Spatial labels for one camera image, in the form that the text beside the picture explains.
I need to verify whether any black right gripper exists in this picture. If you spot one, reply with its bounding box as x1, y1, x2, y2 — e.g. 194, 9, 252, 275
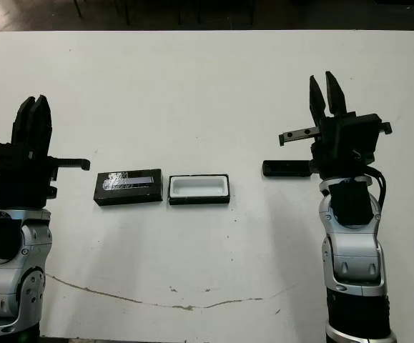
277, 70, 393, 179

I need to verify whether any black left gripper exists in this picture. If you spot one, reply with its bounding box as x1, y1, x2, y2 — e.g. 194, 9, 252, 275
0, 94, 92, 210

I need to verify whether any slim black camera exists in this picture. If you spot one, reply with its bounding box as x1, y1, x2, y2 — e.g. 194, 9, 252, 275
262, 159, 313, 179

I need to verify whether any black box lid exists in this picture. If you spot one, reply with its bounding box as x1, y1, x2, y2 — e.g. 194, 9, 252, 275
93, 168, 163, 207

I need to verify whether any black box base white insert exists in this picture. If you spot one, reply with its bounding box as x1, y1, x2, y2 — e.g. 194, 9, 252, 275
168, 174, 232, 207

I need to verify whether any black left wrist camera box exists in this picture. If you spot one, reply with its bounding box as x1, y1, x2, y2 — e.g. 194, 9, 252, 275
0, 141, 33, 171

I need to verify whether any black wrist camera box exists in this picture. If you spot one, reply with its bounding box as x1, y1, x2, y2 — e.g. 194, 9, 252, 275
0, 141, 33, 171
340, 113, 384, 164

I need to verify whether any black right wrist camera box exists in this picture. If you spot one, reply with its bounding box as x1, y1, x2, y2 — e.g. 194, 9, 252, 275
340, 113, 384, 164

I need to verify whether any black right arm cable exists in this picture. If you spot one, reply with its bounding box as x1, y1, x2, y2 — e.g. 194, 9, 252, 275
365, 166, 388, 215

